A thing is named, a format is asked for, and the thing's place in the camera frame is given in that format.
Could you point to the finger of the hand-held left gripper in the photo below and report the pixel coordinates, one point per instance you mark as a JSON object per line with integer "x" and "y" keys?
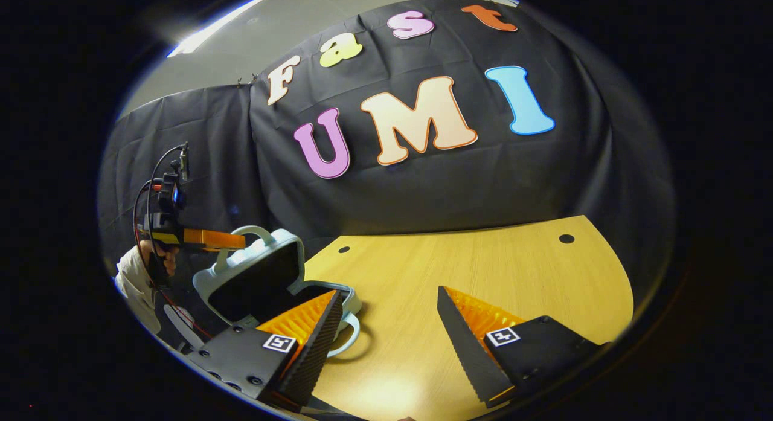
{"x": 211, "y": 238}

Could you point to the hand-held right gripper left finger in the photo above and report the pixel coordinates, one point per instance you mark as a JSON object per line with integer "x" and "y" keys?
{"x": 317, "y": 348}

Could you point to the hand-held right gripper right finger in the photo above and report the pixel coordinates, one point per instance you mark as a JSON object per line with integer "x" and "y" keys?
{"x": 468, "y": 354}

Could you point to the small white suitcase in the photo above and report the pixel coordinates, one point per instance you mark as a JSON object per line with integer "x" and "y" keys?
{"x": 253, "y": 288}

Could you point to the white oval object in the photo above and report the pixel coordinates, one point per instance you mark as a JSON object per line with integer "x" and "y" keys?
{"x": 181, "y": 324}

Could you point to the ceiling light panel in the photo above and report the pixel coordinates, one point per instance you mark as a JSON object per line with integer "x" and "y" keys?
{"x": 211, "y": 28}

